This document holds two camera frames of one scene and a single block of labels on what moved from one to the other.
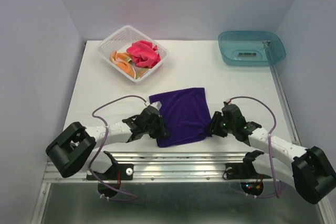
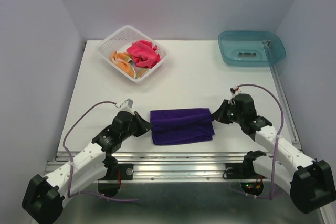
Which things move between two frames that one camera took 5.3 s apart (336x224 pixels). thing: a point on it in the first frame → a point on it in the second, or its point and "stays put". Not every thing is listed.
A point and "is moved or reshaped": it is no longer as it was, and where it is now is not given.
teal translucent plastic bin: x=251 y=48 stays put
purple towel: x=186 y=115 is moved or reshaped
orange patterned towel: x=123 y=62 stays put
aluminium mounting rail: x=168 y=167 stays put
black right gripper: x=214 y=130 → x=219 y=114
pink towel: x=144 y=54 stays put
